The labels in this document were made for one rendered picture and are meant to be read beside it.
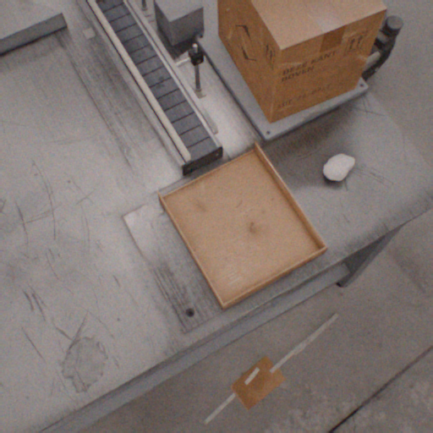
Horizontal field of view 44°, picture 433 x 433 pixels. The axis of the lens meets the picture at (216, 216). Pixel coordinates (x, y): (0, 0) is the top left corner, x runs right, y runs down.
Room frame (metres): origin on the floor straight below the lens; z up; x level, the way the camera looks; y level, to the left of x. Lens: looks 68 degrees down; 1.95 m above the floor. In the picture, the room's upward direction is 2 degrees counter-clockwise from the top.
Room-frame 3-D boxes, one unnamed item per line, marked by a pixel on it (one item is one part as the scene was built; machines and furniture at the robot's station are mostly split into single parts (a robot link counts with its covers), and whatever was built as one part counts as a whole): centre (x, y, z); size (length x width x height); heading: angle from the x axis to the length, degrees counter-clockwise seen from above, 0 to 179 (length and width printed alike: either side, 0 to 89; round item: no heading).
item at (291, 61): (0.87, -0.19, 0.99); 0.30 x 0.24 x 0.27; 23
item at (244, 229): (0.43, -0.05, 0.85); 0.30 x 0.26 x 0.04; 28
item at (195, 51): (0.79, 0.06, 0.91); 0.07 x 0.03 x 0.16; 118
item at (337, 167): (0.56, -0.29, 0.85); 0.08 x 0.07 x 0.04; 99
